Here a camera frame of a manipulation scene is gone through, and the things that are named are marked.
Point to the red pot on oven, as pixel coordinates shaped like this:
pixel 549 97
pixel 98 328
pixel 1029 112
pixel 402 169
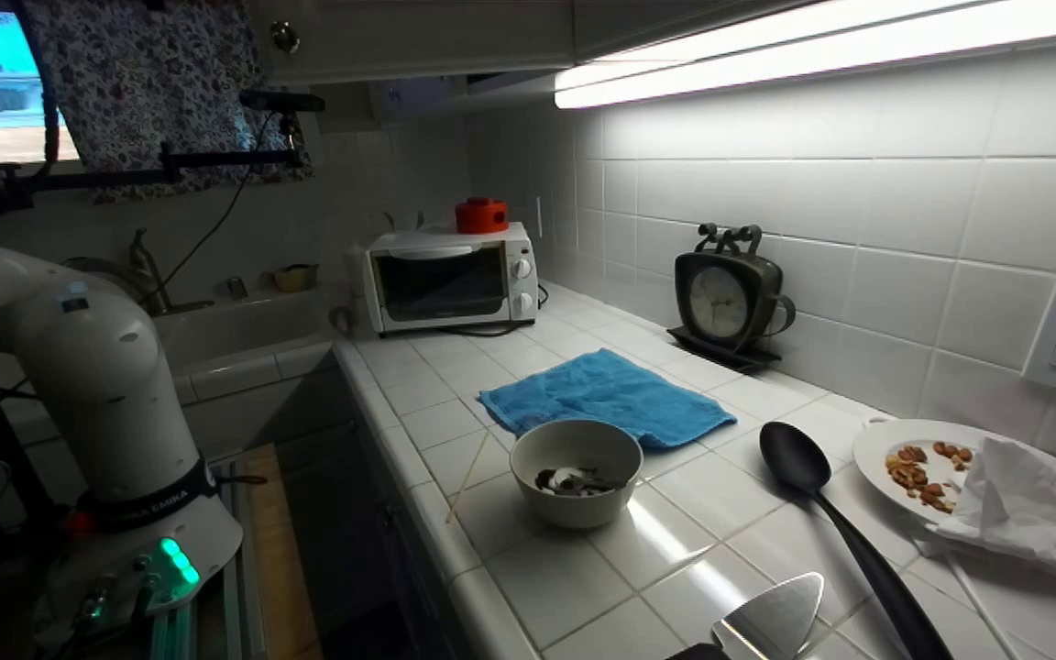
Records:
pixel 481 218

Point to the kitchen sink faucet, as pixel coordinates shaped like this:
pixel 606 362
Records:
pixel 149 273

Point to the white ceramic bowl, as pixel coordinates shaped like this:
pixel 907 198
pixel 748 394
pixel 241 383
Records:
pixel 576 473

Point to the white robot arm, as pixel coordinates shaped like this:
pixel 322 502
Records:
pixel 157 527

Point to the black camera stand bar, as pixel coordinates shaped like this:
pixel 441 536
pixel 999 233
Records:
pixel 169 169

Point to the black kitchen scale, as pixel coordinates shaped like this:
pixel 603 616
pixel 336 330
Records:
pixel 730 300

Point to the white plate with food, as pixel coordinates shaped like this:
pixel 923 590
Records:
pixel 923 465

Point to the blue dish cloth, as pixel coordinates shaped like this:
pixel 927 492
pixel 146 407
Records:
pixel 603 387

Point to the under-cabinet light strip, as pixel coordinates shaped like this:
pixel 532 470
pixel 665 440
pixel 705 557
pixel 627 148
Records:
pixel 822 40

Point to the metal spatula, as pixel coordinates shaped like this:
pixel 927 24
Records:
pixel 770 626

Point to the black plastic ladle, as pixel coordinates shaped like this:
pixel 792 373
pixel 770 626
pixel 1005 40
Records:
pixel 800 469

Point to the yellow sponge holder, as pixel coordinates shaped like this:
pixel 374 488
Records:
pixel 291 277

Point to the white toaster oven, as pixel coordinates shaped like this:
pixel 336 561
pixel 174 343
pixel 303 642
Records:
pixel 446 282

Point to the white crumpled napkin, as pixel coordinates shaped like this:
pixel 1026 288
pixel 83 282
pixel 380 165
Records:
pixel 1005 503

